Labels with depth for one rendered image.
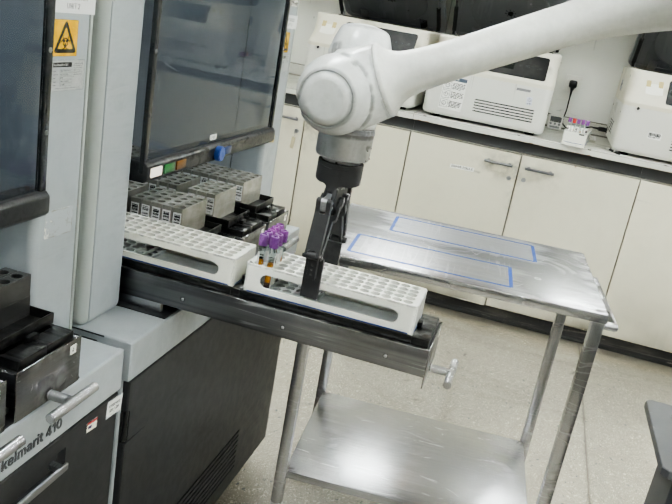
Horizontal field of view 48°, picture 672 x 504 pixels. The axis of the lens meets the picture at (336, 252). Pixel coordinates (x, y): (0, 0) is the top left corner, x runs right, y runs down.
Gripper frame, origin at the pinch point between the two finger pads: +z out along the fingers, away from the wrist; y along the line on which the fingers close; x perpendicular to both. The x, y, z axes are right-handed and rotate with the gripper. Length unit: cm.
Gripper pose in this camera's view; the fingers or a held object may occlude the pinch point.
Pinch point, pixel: (320, 275)
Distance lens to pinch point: 128.9
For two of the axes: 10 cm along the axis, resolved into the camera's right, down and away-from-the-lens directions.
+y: 2.7, -2.6, 9.3
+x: -9.5, -2.5, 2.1
